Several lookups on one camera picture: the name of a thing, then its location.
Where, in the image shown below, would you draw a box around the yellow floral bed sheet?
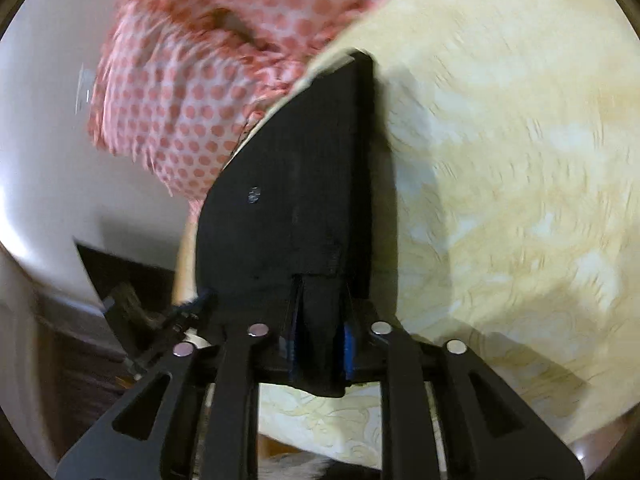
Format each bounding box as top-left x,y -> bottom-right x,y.
171,0 -> 640,470

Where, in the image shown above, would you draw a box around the dark bedside cabinet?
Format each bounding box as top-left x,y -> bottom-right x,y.
49,242 -> 202,411

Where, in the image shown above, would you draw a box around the white wall socket panel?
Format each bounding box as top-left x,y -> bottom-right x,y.
75,65 -> 96,115

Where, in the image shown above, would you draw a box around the black pants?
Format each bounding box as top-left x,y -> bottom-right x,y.
195,51 -> 375,398

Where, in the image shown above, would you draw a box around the left pink polka-dot pillow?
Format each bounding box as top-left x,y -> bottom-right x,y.
88,0 -> 306,208

